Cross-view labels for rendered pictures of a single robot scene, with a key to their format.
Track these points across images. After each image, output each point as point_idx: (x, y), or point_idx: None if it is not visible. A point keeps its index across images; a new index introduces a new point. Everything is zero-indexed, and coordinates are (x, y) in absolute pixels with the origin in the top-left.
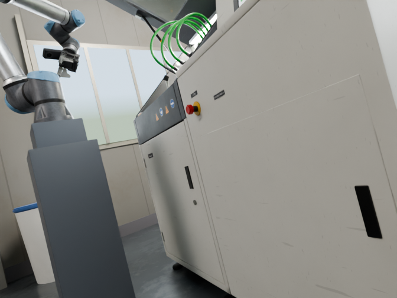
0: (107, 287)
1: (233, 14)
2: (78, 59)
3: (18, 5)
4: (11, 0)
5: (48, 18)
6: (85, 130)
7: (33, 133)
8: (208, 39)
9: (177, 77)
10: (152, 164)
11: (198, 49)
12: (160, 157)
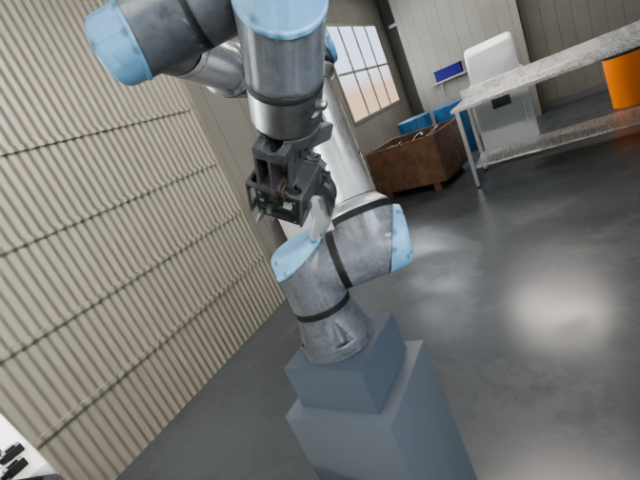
0: None
1: (6, 418)
2: (249, 204)
3: (232, 87)
4: (229, 96)
5: (215, 73)
6: (294, 390)
7: None
8: (17, 430)
9: (54, 470)
10: None
11: (23, 436)
12: None
